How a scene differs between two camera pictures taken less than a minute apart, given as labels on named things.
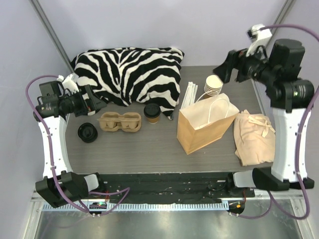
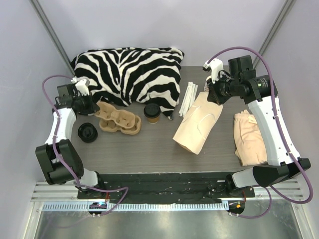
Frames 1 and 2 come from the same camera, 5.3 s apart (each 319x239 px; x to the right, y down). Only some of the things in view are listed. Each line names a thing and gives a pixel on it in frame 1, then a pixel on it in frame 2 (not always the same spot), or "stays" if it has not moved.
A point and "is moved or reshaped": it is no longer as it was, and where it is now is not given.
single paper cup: [153, 120] stays
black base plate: [166, 186] stays
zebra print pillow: [132, 75] stays
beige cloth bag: [254, 138] stays
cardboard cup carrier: [111, 121] is moved or reshaped
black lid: [152, 110] stays
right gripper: [240, 65] to [214, 93]
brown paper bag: [205, 121] is moved or reshaped
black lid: [87, 132] stays
